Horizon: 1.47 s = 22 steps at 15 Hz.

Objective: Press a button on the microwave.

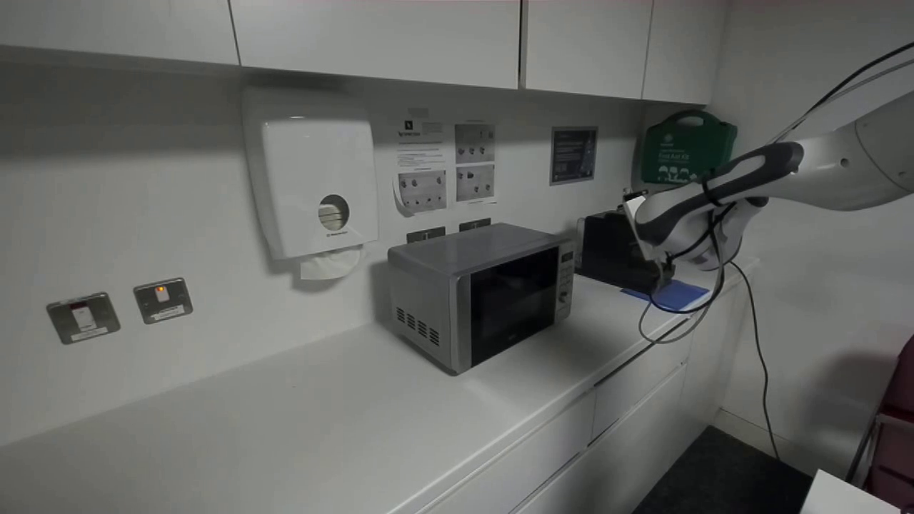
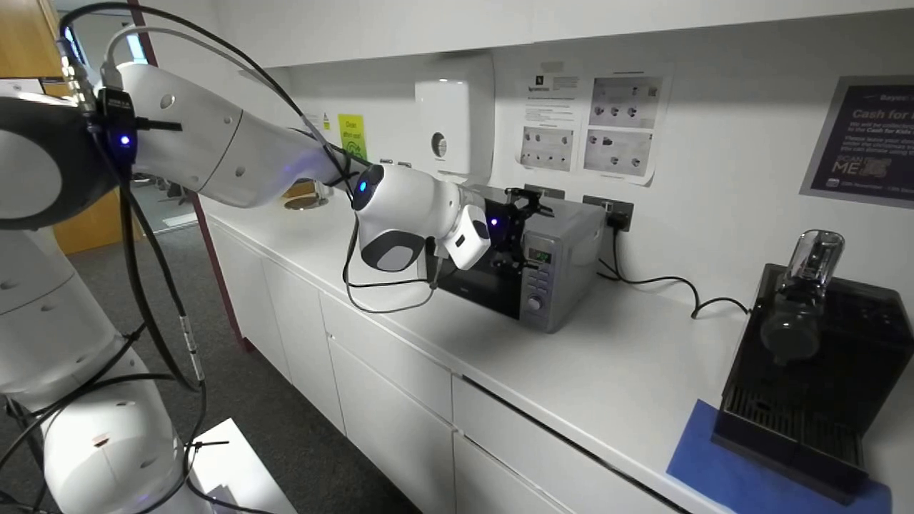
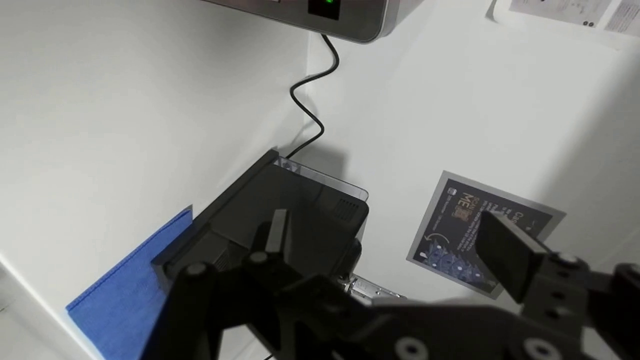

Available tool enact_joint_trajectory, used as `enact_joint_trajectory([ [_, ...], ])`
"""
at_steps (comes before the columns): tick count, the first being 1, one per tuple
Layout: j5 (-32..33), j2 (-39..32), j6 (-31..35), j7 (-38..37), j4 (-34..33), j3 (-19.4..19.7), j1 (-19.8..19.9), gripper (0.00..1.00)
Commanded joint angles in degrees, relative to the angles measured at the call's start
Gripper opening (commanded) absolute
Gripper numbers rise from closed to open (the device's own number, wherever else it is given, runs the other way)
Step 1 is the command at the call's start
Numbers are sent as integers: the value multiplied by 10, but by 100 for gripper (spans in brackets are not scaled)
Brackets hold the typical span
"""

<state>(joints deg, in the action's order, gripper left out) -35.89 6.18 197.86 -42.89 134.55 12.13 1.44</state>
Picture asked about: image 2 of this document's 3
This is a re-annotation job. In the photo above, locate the transparent water tank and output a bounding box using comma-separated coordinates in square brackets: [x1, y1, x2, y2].
[756, 226, 849, 368]

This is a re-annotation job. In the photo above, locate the dark red door frame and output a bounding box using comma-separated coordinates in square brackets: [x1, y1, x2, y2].
[125, 0, 254, 356]

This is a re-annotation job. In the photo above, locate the long black arm cable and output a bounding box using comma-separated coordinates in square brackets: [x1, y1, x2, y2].
[55, 0, 440, 316]

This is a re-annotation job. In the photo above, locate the dark framed wall sign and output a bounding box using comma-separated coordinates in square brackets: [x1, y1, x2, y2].
[800, 74, 914, 211]

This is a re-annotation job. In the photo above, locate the black coffee machine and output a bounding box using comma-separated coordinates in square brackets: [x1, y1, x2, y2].
[710, 259, 914, 506]

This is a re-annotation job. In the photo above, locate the yellow wall sticker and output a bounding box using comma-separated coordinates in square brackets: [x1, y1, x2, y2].
[333, 112, 370, 162]

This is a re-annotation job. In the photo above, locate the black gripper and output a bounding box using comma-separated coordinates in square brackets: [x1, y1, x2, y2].
[486, 186, 557, 285]

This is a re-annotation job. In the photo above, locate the silver microwave oven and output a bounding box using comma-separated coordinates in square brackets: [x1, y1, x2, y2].
[430, 182, 609, 336]

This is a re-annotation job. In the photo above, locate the black microwave power cable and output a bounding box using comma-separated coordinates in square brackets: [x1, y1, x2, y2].
[597, 203, 753, 323]

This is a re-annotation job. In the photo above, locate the white wall cabinet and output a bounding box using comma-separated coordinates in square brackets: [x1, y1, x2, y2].
[203, 0, 914, 72]

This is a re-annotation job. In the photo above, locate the white paper towel dispenser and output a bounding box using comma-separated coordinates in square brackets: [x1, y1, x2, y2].
[412, 55, 496, 182]

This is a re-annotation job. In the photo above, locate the silver wall socket with plug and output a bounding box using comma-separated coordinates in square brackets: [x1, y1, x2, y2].
[580, 195, 636, 235]

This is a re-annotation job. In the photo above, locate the black hanging robot cable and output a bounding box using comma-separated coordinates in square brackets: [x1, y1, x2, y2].
[0, 173, 274, 514]

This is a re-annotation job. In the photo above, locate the blue mat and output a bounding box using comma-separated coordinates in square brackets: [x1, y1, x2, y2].
[666, 396, 893, 514]

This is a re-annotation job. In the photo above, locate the white base cabinet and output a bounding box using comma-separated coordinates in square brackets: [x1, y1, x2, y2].
[203, 211, 689, 514]

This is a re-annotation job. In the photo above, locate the paper notice with logo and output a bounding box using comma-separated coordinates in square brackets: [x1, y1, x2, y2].
[516, 69, 580, 173]

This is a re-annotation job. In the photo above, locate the paper notice with two photos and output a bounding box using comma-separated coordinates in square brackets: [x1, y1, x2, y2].
[580, 72, 666, 186]

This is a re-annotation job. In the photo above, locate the wooden door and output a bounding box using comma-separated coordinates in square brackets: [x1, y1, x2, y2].
[0, 0, 132, 256]

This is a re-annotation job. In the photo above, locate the white robot base platform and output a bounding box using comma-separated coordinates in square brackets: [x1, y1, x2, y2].
[182, 416, 299, 514]

